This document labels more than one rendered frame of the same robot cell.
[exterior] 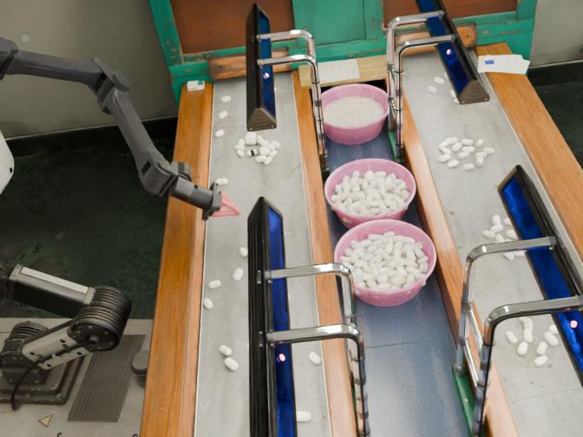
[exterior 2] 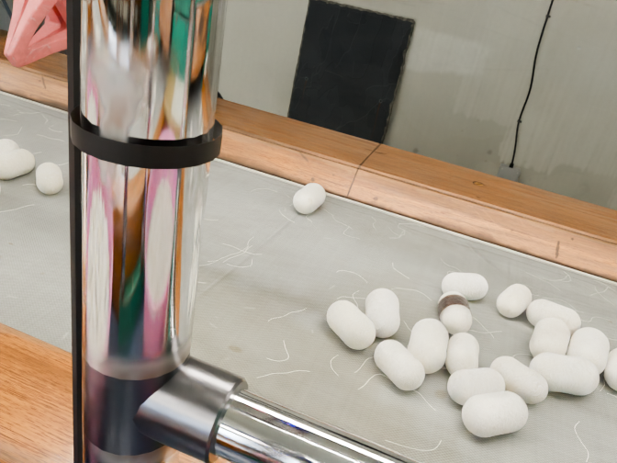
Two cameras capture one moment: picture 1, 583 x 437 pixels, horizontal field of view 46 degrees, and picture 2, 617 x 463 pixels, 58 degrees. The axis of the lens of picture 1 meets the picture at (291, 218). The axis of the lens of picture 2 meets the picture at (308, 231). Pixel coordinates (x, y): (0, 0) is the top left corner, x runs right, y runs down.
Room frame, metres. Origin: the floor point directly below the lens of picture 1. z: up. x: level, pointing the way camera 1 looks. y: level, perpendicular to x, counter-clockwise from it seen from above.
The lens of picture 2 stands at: (1.77, -0.22, 0.93)
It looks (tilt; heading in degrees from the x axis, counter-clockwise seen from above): 27 degrees down; 102
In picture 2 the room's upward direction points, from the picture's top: 11 degrees clockwise
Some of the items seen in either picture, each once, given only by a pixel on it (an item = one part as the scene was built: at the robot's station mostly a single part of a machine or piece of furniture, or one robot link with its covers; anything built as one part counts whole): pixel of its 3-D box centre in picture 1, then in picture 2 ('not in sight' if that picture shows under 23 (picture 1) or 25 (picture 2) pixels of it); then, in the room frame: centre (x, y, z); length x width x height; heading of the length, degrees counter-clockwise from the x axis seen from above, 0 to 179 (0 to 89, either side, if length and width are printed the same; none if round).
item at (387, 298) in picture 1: (384, 266); not in sight; (1.25, -0.23, 0.72); 0.27 x 0.27 x 0.10
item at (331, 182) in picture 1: (370, 198); not in sight; (1.53, -0.24, 0.72); 0.27 x 0.27 x 0.10
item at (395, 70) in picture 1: (421, 92); not in sight; (1.78, -0.45, 0.90); 0.20 x 0.19 x 0.45; 177
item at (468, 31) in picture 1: (435, 38); not in sight; (2.22, -0.62, 0.83); 0.30 x 0.06 x 0.07; 87
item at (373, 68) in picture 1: (344, 71); not in sight; (2.18, -0.27, 0.77); 0.33 x 0.15 x 0.01; 87
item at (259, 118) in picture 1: (258, 60); not in sight; (1.81, 0.03, 1.08); 0.62 x 0.08 x 0.07; 177
